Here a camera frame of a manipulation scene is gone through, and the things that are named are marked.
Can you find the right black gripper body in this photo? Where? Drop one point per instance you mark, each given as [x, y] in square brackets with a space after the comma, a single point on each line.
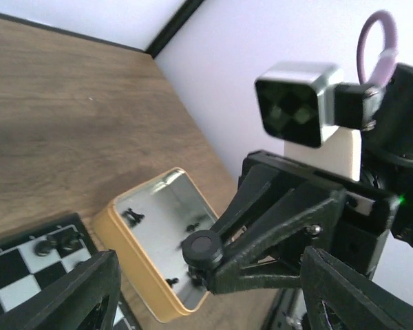
[367, 217]

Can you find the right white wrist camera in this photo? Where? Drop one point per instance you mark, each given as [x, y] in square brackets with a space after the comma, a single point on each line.
[318, 115]

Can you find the yellow tin of black pieces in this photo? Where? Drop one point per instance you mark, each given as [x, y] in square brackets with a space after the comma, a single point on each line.
[146, 226]

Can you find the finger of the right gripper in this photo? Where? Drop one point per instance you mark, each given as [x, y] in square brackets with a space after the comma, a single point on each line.
[261, 189]
[269, 254]

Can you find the black and white chessboard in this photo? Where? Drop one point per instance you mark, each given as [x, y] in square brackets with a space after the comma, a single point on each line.
[23, 274]

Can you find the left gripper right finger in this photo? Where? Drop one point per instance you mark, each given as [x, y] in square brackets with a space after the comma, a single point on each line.
[337, 297]

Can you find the black chess piece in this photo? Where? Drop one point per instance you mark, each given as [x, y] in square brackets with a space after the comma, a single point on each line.
[71, 241]
[203, 249]
[44, 247]

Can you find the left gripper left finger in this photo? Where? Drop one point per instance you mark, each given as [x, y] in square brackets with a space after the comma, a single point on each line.
[85, 298]

